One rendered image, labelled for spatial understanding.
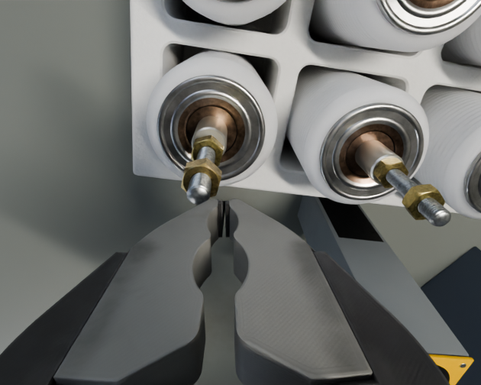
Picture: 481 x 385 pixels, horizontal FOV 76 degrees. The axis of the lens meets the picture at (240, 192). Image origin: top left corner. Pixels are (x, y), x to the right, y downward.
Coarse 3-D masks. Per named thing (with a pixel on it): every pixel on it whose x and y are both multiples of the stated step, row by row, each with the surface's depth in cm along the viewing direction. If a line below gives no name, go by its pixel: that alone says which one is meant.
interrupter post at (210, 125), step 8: (200, 120) 21; (208, 120) 20; (216, 120) 21; (200, 128) 19; (208, 128) 19; (216, 128) 19; (224, 128) 21; (200, 136) 19; (216, 136) 19; (224, 136) 19; (192, 144) 19; (224, 144) 19
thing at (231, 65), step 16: (192, 64) 20; (208, 64) 20; (224, 64) 20; (240, 64) 21; (160, 80) 21; (176, 80) 20; (240, 80) 20; (256, 80) 21; (160, 96) 21; (256, 96) 21; (272, 112) 22; (272, 128) 22; (272, 144) 23; (256, 160) 23; (240, 176) 24
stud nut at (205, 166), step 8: (200, 160) 14; (208, 160) 14; (192, 168) 14; (200, 168) 14; (208, 168) 14; (216, 168) 14; (184, 176) 14; (216, 176) 14; (184, 184) 14; (216, 184) 14; (216, 192) 14
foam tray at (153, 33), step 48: (144, 0) 24; (288, 0) 26; (144, 48) 26; (192, 48) 36; (240, 48) 26; (288, 48) 26; (336, 48) 26; (432, 48) 26; (144, 96) 28; (288, 96) 28; (144, 144) 30; (288, 144) 39; (288, 192) 32
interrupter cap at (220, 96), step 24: (168, 96) 20; (192, 96) 20; (216, 96) 20; (240, 96) 21; (168, 120) 21; (192, 120) 21; (240, 120) 21; (168, 144) 22; (240, 144) 22; (240, 168) 23
